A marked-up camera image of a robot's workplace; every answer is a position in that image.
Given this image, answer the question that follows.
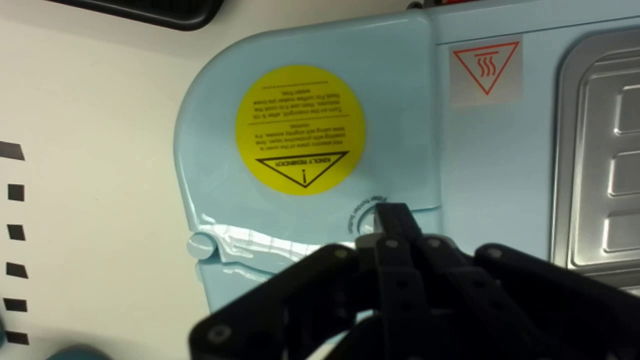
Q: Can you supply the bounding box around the light blue toaster oven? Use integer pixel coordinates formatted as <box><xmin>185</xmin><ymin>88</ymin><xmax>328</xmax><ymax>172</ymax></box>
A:
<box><xmin>172</xmin><ymin>0</ymin><xmax>640</xmax><ymax>360</ymax></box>

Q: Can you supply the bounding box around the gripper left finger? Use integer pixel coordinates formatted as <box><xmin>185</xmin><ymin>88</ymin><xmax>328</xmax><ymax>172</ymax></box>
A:
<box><xmin>189</xmin><ymin>204</ymin><xmax>431</xmax><ymax>360</ymax></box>

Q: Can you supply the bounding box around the light blue rounded lid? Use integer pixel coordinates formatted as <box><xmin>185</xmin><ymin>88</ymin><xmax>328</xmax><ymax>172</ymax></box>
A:
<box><xmin>173</xmin><ymin>11</ymin><xmax>443</xmax><ymax>275</ymax></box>

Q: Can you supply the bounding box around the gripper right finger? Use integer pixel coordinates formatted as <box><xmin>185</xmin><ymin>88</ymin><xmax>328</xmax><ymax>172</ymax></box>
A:
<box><xmin>398</xmin><ymin>204</ymin><xmax>640</xmax><ymax>360</ymax></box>

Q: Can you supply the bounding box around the teal round object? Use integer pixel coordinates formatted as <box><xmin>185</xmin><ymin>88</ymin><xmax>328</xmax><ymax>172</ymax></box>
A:
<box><xmin>45</xmin><ymin>344</ymin><xmax>113</xmax><ymax>360</ymax></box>

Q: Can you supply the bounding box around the black tray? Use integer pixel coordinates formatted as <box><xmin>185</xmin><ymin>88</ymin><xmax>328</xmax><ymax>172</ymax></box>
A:
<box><xmin>47</xmin><ymin>0</ymin><xmax>226</xmax><ymax>32</ymax></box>

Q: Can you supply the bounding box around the silver griddle tray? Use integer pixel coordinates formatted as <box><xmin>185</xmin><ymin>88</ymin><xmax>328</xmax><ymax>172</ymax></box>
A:
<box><xmin>549</xmin><ymin>27</ymin><xmax>640</xmax><ymax>293</ymax></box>

